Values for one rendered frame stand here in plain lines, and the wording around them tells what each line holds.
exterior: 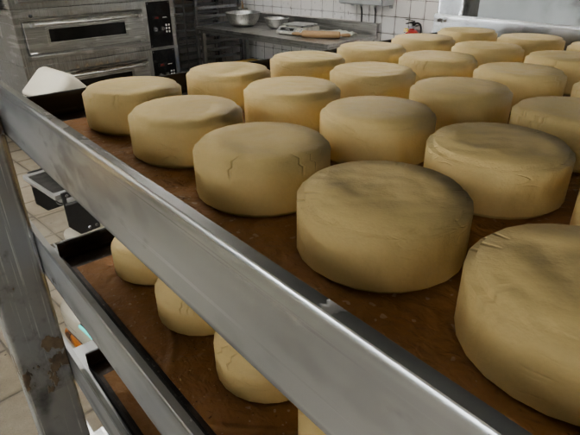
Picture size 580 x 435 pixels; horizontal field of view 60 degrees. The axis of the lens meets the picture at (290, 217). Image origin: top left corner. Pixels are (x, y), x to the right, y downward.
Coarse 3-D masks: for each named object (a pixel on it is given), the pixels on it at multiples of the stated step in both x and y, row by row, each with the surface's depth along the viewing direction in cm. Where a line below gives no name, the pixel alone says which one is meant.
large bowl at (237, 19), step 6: (228, 12) 547; (234, 12) 554; (240, 12) 556; (246, 12) 557; (252, 12) 554; (258, 12) 547; (228, 18) 534; (234, 18) 528; (240, 18) 526; (246, 18) 527; (252, 18) 530; (258, 18) 540; (234, 24) 535; (240, 24) 532; (246, 24) 533; (252, 24) 537
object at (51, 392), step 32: (0, 128) 27; (0, 160) 27; (0, 192) 28; (0, 224) 28; (0, 256) 29; (32, 256) 30; (0, 288) 30; (32, 288) 31; (0, 320) 31; (32, 320) 32; (32, 352) 32; (64, 352) 34; (32, 384) 33; (64, 384) 35; (64, 416) 36
